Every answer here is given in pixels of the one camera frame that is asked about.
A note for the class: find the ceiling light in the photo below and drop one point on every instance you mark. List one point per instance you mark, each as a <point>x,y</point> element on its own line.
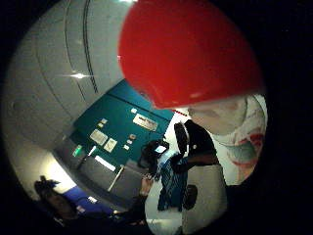
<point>78,75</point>

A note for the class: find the black oval object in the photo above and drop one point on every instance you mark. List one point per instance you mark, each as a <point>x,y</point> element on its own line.
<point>191,196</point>

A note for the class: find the black device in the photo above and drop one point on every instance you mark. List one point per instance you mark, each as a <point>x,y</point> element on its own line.
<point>199,140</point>

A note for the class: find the black camera with screen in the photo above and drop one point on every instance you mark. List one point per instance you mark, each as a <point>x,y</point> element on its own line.
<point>152,156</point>

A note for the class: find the green exit sign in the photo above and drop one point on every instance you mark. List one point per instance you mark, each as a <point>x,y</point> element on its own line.
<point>77,150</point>

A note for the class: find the blue chair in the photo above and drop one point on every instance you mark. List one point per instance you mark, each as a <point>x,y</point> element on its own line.
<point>83,199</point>

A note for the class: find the wide white wall sign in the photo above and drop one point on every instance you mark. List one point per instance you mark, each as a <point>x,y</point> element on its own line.
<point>145,122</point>

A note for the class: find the grey double door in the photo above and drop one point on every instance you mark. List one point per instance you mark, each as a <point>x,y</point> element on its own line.
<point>98,173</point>

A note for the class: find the white square wall sign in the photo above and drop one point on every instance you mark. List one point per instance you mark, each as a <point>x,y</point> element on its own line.
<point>98,137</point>
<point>110,145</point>

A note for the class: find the blue striped cloth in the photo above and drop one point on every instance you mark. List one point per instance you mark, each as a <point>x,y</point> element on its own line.
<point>172,187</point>

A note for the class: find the the person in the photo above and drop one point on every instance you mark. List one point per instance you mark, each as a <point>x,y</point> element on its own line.
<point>62,207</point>

